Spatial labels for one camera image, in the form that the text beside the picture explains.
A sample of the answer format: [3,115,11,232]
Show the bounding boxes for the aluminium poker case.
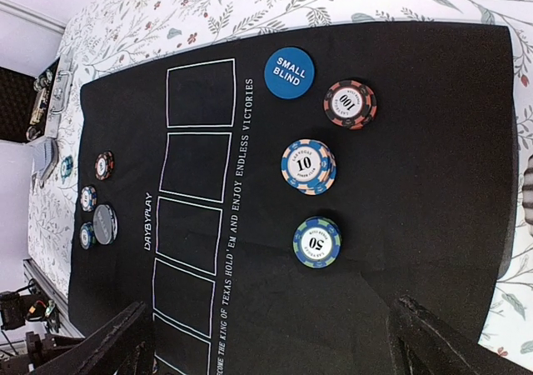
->
[1,54,72,143]

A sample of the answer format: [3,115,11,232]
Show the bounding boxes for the front aluminium rail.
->
[22,258,83,338]

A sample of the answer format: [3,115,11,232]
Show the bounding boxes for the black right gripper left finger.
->
[30,302,150,374]

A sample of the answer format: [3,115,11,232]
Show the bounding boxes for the red white poker chips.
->
[95,151,114,181]

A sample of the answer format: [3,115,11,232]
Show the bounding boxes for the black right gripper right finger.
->
[386,296,531,375]

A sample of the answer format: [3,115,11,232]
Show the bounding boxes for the blue small blind button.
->
[264,47,315,100]

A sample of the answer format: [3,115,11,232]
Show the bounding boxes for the green chips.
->
[292,216,341,269]
[79,222,97,250]

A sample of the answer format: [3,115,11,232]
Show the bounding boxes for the blue peach chips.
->
[80,185,97,213]

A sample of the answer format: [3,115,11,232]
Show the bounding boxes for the grey playing card deck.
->
[33,137,59,184]

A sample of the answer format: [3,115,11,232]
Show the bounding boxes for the black dealer button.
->
[92,204,117,245]

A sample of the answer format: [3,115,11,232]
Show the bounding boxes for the black poker play mat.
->
[68,22,517,374]

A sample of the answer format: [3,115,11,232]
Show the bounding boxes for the green poker chip stack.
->
[60,155,73,184]

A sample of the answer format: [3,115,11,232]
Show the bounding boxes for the card box in case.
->
[30,88,49,125]

